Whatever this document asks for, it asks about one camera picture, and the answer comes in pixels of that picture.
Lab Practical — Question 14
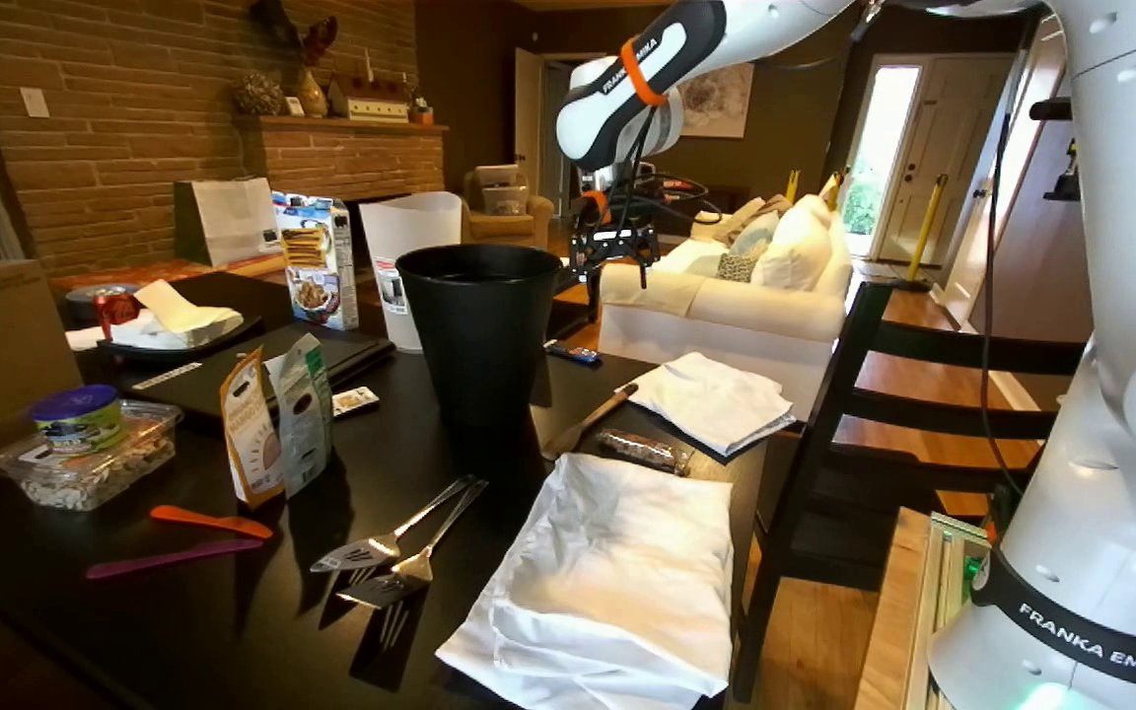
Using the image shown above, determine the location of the small blue box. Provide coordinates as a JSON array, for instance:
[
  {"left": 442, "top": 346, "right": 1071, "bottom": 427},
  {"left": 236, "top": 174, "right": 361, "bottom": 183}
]
[{"left": 541, "top": 335, "right": 608, "bottom": 372}]

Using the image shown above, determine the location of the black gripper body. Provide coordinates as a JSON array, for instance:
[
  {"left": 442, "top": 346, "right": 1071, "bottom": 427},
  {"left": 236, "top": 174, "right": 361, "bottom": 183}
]
[{"left": 559, "top": 183, "right": 675, "bottom": 260}]

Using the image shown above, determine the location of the white brown snack pouch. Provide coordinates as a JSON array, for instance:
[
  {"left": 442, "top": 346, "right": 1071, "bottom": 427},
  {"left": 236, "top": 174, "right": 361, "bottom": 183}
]
[{"left": 216, "top": 346, "right": 287, "bottom": 513}]

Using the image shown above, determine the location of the tan armchair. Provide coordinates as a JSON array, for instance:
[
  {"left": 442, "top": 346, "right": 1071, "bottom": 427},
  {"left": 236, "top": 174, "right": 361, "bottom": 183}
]
[{"left": 459, "top": 158, "right": 559, "bottom": 257}]

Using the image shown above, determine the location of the small red object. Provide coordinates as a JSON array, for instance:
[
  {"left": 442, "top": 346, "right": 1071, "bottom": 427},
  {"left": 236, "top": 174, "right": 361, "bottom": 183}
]
[{"left": 91, "top": 283, "right": 144, "bottom": 346}]

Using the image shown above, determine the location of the large white folded cloth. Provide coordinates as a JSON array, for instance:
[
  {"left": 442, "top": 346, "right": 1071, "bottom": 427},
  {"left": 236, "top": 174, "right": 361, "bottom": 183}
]
[{"left": 436, "top": 447, "right": 742, "bottom": 710}]

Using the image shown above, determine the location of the vase with dried flowers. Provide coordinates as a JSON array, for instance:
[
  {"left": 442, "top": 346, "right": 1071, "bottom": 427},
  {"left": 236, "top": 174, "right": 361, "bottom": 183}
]
[{"left": 247, "top": 0, "right": 342, "bottom": 124}]

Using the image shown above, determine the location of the small white folded cloth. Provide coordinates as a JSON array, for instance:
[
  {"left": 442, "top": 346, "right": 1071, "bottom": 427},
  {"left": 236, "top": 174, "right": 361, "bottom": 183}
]
[{"left": 618, "top": 346, "right": 805, "bottom": 462}]

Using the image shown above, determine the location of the wooden mantel shelf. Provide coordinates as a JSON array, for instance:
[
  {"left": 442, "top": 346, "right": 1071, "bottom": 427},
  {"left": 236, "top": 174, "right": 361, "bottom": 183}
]
[{"left": 247, "top": 111, "right": 453, "bottom": 138}]

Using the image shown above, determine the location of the black wooden chair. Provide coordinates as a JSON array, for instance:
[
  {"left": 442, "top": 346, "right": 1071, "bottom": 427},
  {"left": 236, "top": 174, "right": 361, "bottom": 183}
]
[{"left": 733, "top": 276, "right": 1092, "bottom": 701}]

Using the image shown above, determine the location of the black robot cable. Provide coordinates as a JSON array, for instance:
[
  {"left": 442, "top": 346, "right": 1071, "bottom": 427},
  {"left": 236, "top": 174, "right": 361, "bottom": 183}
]
[{"left": 971, "top": 5, "right": 1073, "bottom": 522}]

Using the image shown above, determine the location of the orange flat utensil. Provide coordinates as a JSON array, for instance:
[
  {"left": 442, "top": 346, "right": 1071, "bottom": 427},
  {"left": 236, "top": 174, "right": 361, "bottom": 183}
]
[{"left": 146, "top": 502, "right": 280, "bottom": 543}]

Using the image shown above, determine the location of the white paper bag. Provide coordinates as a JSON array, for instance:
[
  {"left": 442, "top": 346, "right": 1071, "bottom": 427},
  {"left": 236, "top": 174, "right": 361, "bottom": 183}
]
[{"left": 182, "top": 174, "right": 287, "bottom": 274}]

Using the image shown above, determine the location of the stack of white napkins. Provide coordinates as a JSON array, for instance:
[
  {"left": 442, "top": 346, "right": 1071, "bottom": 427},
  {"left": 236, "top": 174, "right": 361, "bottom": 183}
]
[{"left": 104, "top": 276, "right": 253, "bottom": 354}]

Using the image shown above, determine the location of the clear plastic food container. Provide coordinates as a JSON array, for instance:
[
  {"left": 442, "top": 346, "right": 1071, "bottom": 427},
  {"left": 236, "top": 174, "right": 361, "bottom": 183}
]
[{"left": 0, "top": 393, "right": 188, "bottom": 518}]

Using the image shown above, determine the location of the solid metal spatula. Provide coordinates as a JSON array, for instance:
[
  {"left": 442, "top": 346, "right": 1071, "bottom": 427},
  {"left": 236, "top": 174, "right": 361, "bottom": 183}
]
[{"left": 309, "top": 475, "right": 475, "bottom": 581}]

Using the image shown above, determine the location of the black plastic bucket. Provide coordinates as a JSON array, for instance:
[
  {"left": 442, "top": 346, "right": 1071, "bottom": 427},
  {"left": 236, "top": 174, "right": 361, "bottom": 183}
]
[{"left": 396, "top": 242, "right": 567, "bottom": 456}]

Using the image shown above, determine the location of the purple flat utensil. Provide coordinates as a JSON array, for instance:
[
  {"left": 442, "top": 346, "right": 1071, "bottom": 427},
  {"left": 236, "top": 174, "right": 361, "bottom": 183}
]
[{"left": 78, "top": 533, "right": 271, "bottom": 587}]

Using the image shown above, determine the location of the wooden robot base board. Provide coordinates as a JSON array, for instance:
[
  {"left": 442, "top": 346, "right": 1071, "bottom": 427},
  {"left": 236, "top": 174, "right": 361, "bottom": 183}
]
[{"left": 852, "top": 506, "right": 1004, "bottom": 710}]

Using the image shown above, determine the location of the colourful printed food box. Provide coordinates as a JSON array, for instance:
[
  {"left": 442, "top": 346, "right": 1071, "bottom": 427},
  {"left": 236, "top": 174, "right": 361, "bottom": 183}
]
[{"left": 270, "top": 189, "right": 366, "bottom": 335}]

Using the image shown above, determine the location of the framed wall picture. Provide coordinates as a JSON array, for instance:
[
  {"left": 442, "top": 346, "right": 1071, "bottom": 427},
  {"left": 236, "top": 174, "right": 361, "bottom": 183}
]
[{"left": 675, "top": 61, "right": 763, "bottom": 146}]

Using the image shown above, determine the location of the small dark wrapped bar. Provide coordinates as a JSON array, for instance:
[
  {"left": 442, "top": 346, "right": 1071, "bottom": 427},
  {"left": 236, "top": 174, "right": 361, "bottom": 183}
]
[{"left": 591, "top": 421, "right": 698, "bottom": 476}]

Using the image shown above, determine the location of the jar with blue lid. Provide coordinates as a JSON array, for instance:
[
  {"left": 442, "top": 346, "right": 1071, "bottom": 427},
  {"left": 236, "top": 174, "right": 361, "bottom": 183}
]
[{"left": 27, "top": 377, "right": 128, "bottom": 447}]

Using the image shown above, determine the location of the small box on mantel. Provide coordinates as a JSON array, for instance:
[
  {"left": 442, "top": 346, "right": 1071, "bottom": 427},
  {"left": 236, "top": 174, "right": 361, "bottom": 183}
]
[{"left": 341, "top": 92, "right": 413, "bottom": 128}]

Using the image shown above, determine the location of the white light switch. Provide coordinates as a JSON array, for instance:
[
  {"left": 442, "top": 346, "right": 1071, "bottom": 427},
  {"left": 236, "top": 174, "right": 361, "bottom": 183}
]
[{"left": 16, "top": 83, "right": 54, "bottom": 128}]

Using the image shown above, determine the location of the white green snack pouch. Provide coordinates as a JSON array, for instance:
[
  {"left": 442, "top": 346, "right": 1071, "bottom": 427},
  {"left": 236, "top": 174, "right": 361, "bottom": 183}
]
[{"left": 265, "top": 328, "right": 341, "bottom": 502}]

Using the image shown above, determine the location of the small white packet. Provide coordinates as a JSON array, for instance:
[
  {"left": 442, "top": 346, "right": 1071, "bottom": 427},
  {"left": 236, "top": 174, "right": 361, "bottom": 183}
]
[{"left": 324, "top": 381, "right": 386, "bottom": 421}]

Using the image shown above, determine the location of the white sofa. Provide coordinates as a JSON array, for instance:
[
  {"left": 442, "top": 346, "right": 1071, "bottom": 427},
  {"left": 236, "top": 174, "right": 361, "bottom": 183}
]
[{"left": 596, "top": 189, "right": 859, "bottom": 427}]

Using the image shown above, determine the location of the thin white stick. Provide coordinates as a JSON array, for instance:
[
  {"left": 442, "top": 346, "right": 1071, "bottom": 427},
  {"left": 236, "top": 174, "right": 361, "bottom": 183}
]
[{"left": 124, "top": 359, "right": 204, "bottom": 400}]

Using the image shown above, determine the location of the white glass door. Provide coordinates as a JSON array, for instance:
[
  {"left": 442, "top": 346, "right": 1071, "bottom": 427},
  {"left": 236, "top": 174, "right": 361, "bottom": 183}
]
[{"left": 840, "top": 57, "right": 931, "bottom": 266}]

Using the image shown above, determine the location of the patterned sofa pillow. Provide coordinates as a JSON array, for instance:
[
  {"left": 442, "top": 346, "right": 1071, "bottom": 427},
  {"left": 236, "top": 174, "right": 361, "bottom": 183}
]
[{"left": 709, "top": 205, "right": 787, "bottom": 283}]

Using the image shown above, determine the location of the white sofa pillow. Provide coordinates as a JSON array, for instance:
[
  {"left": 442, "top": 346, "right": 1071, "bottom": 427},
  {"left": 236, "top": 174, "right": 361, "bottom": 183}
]
[{"left": 750, "top": 193, "right": 840, "bottom": 295}]

